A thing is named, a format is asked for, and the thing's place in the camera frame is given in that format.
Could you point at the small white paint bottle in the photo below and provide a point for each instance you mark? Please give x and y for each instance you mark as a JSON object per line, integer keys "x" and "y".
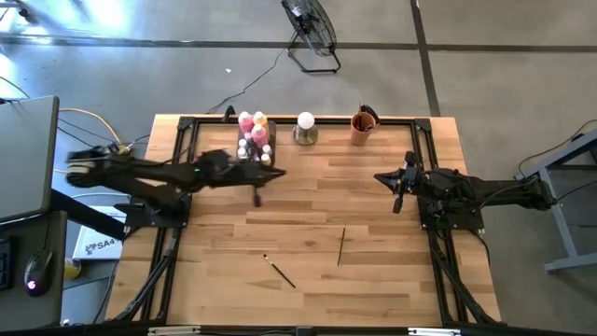
{"x": 241, "y": 152}

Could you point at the white printed box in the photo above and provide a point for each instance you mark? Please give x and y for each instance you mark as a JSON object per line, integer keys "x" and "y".
{"x": 98, "y": 245}

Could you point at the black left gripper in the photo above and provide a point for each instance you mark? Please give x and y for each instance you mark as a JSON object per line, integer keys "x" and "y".
{"x": 228, "y": 168}

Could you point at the small teal paint bottle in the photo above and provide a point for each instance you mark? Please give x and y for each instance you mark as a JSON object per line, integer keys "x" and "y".
{"x": 267, "y": 149}

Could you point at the small green paint bottle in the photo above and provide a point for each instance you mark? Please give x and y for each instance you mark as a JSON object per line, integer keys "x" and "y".
{"x": 249, "y": 136}

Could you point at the large yellow paint bottle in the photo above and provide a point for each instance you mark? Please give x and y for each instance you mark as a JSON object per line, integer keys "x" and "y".
{"x": 260, "y": 117}

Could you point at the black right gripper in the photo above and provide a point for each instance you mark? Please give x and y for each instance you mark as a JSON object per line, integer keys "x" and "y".
{"x": 420, "y": 182}

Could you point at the black paintbrush silver ferrule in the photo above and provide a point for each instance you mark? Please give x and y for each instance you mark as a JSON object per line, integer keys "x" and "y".
{"x": 280, "y": 271}

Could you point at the black keyboard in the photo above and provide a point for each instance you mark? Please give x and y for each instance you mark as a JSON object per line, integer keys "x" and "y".
{"x": 4, "y": 263}

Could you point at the grey side table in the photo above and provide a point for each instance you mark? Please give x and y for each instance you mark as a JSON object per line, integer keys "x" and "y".
{"x": 559, "y": 219}

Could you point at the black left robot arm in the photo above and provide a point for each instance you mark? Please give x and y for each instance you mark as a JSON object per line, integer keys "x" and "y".
{"x": 140, "y": 177}

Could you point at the large pink paint bottle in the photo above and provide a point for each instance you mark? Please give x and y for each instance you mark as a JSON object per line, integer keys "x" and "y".
{"x": 245, "y": 122}
{"x": 259, "y": 134}

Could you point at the small yellow paint bottle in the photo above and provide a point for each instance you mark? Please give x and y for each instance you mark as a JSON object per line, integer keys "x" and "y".
{"x": 265, "y": 159}

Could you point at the grey plastic bin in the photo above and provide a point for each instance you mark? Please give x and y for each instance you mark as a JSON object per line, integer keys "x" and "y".
{"x": 273, "y": 140}

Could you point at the white bulb brass lamp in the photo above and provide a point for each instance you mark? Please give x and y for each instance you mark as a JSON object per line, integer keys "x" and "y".
{"x": 305, "y": 122}

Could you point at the small light blue paint bottle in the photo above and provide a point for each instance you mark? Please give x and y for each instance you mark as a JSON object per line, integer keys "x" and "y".
{"x": 242, "y": 143}

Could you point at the black computer mouse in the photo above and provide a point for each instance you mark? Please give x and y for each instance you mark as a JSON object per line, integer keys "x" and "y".
{"x": 38, "y": 270}

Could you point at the black frame clamp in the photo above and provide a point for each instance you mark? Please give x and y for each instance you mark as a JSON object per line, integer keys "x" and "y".
{"x": 228, "y": 112}
{"x": 373, "y": 113}

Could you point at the white metal bracket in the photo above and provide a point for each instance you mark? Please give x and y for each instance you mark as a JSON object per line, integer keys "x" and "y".
{"x": 175, "y": 330}
{"x": 434, "y": 331}

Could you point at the dark desk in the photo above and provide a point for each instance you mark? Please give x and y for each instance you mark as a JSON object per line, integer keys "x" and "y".
{"x": 46, "y": 303}

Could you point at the black floor fan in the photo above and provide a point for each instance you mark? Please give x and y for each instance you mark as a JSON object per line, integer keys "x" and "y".
{"x": 310, "y": 25}

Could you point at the yellow power strip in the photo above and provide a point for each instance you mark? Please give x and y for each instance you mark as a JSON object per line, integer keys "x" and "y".
{"x": 123, "y": 148}

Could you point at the black paintbrush gold ferrule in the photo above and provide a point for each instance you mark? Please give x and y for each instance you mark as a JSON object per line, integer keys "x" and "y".
{"x": 360, "y": 111}
{"x": 341, "y": 247}

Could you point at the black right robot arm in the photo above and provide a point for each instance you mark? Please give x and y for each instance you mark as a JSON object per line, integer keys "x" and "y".
{"x": 494, "y": 193}

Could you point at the orange cup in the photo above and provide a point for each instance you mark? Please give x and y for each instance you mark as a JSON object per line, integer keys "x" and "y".
{"x": 361, "y": 137}

